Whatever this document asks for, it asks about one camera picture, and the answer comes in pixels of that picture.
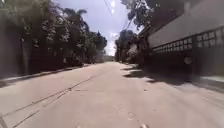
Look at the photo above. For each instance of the concrete sidewalk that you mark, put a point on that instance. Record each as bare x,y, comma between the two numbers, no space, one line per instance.
213,81

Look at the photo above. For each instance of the robot's own part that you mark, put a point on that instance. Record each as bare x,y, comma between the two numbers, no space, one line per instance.
144,126

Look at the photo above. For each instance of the grey concrete road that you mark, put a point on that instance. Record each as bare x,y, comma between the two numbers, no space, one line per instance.
110,96

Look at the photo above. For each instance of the row of trees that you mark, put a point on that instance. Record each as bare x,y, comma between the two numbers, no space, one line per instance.
53,36

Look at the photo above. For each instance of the group of trees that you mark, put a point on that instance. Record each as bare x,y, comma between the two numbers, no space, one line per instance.
126,43

